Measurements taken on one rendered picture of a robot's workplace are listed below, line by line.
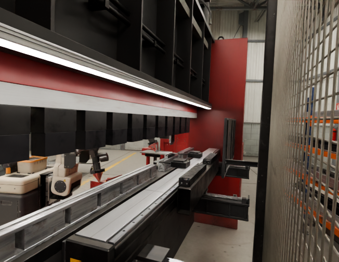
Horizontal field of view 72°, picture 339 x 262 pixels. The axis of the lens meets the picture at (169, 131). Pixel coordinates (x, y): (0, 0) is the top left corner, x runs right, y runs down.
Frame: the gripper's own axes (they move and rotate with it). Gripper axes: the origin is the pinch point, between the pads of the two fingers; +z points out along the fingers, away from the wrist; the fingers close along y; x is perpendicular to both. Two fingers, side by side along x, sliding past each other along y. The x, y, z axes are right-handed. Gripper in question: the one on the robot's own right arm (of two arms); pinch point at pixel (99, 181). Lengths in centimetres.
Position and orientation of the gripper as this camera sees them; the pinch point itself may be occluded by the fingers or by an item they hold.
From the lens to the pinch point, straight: 197.0
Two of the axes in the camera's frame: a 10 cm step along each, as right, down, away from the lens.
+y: 8.9, -1.9, -4.1
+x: 4.2, -0.1, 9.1
